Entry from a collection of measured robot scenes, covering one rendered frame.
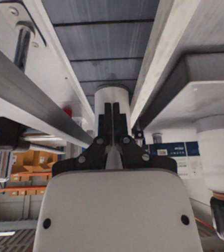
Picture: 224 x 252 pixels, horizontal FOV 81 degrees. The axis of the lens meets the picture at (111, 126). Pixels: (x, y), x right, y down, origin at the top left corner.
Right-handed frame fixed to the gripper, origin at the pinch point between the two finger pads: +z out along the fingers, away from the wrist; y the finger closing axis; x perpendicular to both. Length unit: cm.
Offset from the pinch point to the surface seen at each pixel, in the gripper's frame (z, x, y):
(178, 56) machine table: 11.8, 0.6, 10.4
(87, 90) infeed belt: 7.2, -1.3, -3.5
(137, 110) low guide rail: 3.8, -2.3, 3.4
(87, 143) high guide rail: -1.1, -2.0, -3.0
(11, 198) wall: 70, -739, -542
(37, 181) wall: 149, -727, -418
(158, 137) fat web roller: 18.8, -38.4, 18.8
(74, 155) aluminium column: 9.4, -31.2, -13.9
